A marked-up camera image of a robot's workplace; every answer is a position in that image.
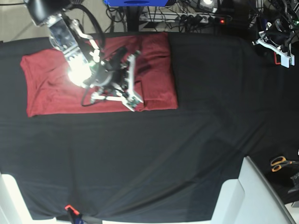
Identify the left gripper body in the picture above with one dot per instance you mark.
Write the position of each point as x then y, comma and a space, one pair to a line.
277, 37

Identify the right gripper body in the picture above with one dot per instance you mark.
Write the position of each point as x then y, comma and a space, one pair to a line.
120, 73

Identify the red long-sleeve T-shirt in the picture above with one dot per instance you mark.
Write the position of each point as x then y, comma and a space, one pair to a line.
50, 91

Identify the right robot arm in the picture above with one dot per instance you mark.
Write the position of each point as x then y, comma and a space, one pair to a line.
83, 52

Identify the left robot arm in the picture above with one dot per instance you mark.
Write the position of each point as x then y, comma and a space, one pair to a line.
284, 11

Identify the black and orange clamp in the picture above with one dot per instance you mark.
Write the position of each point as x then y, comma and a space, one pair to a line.
277, 59

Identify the white power strip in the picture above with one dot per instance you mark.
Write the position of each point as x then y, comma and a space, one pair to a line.
173, 17

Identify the black table cloth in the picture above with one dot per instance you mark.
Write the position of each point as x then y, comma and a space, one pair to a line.
157, 166

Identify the blue box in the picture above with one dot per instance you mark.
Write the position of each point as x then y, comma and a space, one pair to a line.
136, 3

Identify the black crumpled object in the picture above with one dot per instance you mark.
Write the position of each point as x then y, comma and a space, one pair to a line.
295, 181

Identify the blue clamp with orange tip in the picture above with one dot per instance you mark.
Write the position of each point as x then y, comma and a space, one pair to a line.
74, 215

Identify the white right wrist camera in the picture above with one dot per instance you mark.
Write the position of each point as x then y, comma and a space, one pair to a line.
131, 101

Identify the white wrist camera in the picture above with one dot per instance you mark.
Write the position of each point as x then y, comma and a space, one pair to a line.
131, 101
288, 61

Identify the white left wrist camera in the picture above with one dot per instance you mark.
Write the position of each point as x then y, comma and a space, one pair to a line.
288, 61

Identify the yellow-handled scissors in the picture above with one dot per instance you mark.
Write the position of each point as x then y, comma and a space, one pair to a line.
280, 162

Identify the white table frame right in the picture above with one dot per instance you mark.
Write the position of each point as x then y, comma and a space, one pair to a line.
249, 199

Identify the white table frame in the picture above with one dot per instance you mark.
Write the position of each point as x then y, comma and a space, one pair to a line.
249, 199
13, 209

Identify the white table frame left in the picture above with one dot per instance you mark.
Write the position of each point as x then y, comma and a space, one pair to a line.
13, 209

